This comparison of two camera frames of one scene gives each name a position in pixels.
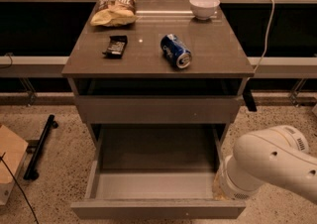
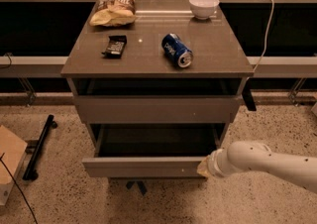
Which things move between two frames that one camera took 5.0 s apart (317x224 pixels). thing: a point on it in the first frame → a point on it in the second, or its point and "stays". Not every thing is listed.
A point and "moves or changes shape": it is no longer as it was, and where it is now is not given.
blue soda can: [174, 51] stays
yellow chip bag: [115, 10] stays
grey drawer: [156, 170] moves or changes shape
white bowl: [204, 6] stays
